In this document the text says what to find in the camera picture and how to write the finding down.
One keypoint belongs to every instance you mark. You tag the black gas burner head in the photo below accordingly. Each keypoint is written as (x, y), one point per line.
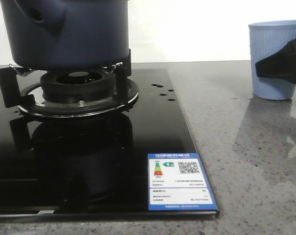
(73, 86)

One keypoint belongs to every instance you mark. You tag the blue energy label sticker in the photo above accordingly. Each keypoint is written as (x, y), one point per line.
(178, 182)

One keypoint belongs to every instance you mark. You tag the black pot support grate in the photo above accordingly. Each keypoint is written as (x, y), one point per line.
(31, 101)

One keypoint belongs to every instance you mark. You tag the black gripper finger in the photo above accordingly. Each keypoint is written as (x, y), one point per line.
(280, 65)

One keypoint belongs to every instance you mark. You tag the dark blue cooking pot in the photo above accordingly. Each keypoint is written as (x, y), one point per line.
(66, 34)

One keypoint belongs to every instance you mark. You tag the black glass gas stove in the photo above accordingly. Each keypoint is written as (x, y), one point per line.
(91, 168)

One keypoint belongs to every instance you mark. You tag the light blue ribbed cup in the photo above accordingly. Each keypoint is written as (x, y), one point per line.
(267, 38)

